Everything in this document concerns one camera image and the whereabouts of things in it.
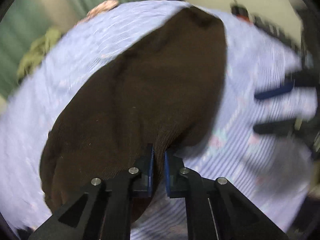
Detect dark brown fleece pants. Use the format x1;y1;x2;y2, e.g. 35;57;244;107
40;7;227;211

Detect blue striped floral bedsheet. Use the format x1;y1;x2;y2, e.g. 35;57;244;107
1;1;317;231

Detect olive green garment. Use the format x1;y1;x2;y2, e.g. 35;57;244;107
16;27;63;84

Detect pink patterned garment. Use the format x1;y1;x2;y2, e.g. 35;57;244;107
77;0;119;24

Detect green curtain left panel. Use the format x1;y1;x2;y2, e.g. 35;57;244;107
1;0;54;98

